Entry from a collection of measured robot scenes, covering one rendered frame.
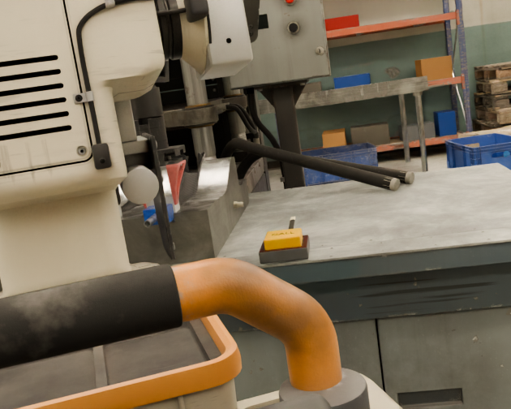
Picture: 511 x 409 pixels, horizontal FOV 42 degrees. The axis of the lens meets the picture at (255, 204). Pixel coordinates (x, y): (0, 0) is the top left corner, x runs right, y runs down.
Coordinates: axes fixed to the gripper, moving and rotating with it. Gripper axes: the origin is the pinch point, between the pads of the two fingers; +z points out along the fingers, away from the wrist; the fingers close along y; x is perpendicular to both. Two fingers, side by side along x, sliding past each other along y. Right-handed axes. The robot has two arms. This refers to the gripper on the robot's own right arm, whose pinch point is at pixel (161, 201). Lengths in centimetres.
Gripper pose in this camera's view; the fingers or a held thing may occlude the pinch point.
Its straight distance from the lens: 117.3
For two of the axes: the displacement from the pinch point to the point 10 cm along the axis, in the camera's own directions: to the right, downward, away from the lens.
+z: 1.4, 9.8, 1.6
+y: -9.8, 1.2, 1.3
